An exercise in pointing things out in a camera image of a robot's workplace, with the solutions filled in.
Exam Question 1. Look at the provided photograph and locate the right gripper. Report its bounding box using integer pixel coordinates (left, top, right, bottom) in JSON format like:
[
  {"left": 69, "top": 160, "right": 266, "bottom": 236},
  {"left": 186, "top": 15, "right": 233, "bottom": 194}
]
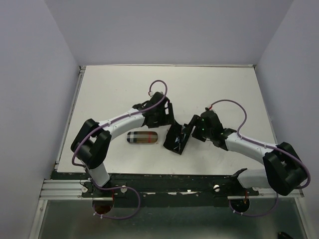
[{"left": 182, "top": 114, "right": 213, "bottom": 142}]

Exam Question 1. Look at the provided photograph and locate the black glasses case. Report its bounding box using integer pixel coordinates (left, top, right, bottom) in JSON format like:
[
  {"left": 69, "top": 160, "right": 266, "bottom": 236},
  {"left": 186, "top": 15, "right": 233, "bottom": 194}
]
[{"left": 163, "top": 115, "right": 199, "bottom": 155}]

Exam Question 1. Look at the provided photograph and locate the plaid glasses case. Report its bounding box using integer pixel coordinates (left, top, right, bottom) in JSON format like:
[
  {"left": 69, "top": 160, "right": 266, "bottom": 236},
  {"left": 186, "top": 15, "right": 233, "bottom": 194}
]
[{"left": 127, "top": 131, "right": 159, "bottom": 144}]

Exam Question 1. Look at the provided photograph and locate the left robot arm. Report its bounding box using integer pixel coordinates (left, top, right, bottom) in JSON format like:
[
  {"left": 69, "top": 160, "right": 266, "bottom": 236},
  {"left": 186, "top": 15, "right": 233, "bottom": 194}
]
[{"left": 70, "top": 92, "right": 174, "bottom": 197}]

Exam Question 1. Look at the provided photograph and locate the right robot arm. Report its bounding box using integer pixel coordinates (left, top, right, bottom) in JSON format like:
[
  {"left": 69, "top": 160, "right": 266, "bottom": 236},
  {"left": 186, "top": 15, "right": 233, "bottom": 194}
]
[{"left": 192, "top": 110, "right": 308, "bottom": 196}]

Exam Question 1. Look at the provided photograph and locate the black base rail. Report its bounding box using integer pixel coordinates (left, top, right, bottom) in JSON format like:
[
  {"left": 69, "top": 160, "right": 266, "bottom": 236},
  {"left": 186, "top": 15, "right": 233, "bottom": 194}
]
[{"left": 51, "top": 172, "right": 259, "bottom": 208}]

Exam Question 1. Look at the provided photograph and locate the aluminium frame rail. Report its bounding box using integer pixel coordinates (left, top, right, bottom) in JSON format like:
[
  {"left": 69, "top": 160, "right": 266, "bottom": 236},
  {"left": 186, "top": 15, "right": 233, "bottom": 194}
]
[{"left": 39, "top": 180, "right": 82, "bottom": 200}]

